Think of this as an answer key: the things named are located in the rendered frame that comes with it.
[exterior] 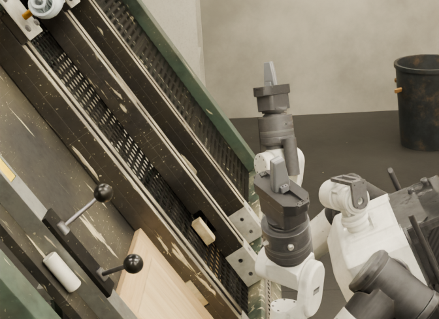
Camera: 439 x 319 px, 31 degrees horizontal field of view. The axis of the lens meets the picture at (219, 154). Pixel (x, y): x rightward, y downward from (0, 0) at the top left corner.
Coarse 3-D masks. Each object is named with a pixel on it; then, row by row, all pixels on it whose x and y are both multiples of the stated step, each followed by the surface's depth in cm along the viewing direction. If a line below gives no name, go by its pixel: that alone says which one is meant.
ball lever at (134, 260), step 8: (128, 256) 147; (136, 256) 146; (128, 264) 146; (136, 264) 146; (96, 272) 153; (104, 272) 153; (112, 272) 151; (128, 272) 147; (136, 272) 146; (104, 280) 154
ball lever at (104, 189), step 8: (104, 184) 153; (96, 192) 153; (104, 192) 152; (112, 192) 154; (96, 200) 153; (104, 200) 153; (88, 208) 153; (72, 216) 152; (64, 224) 151; (64, 232) 150
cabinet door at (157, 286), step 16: (144, 240) 192; (144, 256) 187; (160, 256) 195; (144, 272) 181; (160, 272) 190; (128, 288) 169; (144, 288) 177; (160, 288) 185; (176, 288) 193; (128, 304) 165; (144, 304) 172; (160, 304) 180; (176, 304) 188; (192, 304) 195
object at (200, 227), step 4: (196, 220) 235; (200, 220) 234; (192, 224) 234; (196, 224) 233; (200, 224) 233; (204, 224) 235; (196, 228) 234; (200, 228) 234; (204, 228) 234; (208, 228) 237; (200, 232) 234; (204, 232) 234; (208, 232) 234; (200, 236) 235; (204, 236) 235; (208, 236) 235; (212, 236) 235; (204, 240) 235; (208, 240) 235; (212, 240) 235
